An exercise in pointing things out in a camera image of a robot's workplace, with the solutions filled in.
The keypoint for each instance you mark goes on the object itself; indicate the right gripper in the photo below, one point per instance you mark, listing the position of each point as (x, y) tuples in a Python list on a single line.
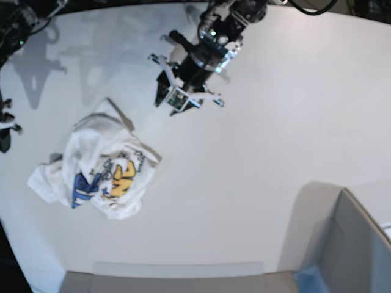
[(7, 124)]

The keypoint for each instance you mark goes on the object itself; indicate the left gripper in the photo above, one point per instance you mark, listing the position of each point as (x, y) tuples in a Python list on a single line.
[(191, 74)]

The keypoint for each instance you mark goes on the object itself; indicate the white printed t-shirt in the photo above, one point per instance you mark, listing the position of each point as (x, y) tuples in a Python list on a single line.
[(103, 163)]

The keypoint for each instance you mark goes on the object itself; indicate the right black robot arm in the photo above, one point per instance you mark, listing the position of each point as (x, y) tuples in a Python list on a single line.
[(19, 21)]

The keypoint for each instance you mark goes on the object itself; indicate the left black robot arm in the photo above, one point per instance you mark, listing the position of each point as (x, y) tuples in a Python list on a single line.
[(229, 18)]

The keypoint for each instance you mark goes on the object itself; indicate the grey cardboard box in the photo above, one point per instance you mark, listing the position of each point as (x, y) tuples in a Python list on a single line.
[(336, 246)]

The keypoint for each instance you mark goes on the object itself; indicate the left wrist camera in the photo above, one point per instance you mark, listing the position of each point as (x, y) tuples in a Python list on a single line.
[(177, 99)]

